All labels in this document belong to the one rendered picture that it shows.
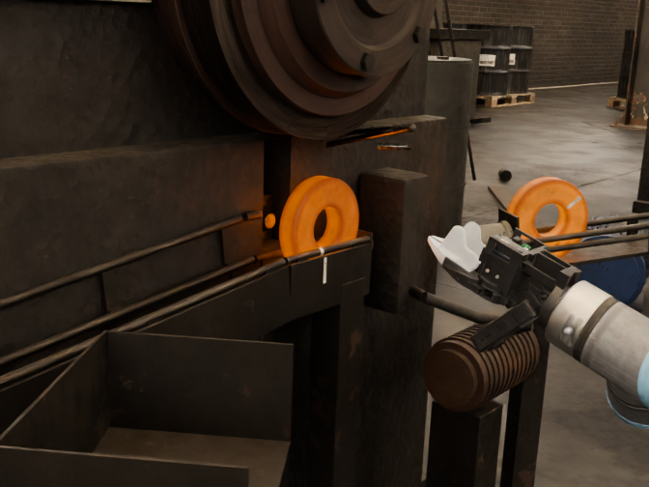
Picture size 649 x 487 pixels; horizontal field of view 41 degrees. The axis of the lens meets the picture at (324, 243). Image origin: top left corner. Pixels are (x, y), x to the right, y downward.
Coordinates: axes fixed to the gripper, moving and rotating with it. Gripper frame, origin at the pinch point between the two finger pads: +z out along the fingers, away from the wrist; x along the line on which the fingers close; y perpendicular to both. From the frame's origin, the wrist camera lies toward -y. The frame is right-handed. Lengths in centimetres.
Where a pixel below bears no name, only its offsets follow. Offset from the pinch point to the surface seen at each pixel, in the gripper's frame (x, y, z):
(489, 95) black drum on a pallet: -896, -213, 466
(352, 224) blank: -5.6, -7.2, 18.1
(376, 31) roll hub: 3.5, 24.5, 18.1
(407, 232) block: -16.7, -8.7, 14.4
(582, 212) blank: -51, -3, 0
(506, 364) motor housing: -26.9, -24.9, -6.9
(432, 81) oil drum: -228, -43, 148
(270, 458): 40.7, -10.9, -11.9
